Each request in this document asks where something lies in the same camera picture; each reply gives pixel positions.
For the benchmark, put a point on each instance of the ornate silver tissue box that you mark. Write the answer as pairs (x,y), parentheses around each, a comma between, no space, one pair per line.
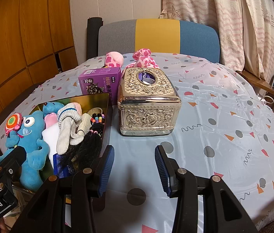
(148,104)

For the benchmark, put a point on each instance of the small blue teddy bear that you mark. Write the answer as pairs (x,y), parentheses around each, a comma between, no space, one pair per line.
(51,107)

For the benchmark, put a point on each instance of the blue tissue packet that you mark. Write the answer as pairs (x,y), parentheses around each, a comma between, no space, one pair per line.
(58,170)

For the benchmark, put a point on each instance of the grey yellow blue chair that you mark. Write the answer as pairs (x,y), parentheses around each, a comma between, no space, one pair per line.
(158,35)

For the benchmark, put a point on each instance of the pink spotted plush toy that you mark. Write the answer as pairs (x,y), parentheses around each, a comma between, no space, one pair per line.
(141,58)

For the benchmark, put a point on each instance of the wooden wardrobe panels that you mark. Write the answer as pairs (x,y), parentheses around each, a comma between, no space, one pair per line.
(36,43)

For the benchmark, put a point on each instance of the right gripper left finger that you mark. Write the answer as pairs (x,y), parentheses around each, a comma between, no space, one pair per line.
(101,171)

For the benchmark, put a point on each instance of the white foam sponge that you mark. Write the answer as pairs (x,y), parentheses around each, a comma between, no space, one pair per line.
(50,136)

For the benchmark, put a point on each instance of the patterned light blue tablecloth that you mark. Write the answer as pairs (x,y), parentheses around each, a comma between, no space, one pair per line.
(222,129)

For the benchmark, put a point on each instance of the patterned beige curtain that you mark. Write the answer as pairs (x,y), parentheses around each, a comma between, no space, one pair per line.
(245,29)

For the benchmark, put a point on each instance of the wooden side table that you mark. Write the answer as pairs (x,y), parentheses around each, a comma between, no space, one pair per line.
(254,81)

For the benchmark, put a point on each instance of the pink towel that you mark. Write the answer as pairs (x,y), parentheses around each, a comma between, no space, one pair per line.
(50,119)

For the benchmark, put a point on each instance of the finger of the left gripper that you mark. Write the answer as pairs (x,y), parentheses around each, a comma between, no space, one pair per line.
(10,165)

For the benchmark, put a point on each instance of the purple cardboard box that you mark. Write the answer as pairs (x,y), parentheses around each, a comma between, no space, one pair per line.
(101,80)

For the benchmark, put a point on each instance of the gold metal tin box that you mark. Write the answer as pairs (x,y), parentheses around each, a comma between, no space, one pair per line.
(88,102)

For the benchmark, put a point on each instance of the black tape roll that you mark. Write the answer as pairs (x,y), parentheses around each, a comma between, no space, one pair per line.
(95,110)

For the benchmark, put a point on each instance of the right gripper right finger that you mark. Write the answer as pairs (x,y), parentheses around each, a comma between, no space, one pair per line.
(167,168)

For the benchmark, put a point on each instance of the blue monster plush toy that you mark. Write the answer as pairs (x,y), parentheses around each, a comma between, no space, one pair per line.
(29,136)

